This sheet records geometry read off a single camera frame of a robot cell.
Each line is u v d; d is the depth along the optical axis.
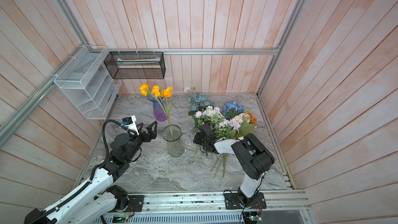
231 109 1.01
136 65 1.07
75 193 0.46
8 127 0.51
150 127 0.67
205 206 0.73
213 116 0.92
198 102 1.01
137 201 0.74
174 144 0.95
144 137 0.67
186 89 1.19
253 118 0.98
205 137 0.75
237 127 0.89
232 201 0.73
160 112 1.09
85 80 0.70
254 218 0.70
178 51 0.98
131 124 0.65
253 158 0.48
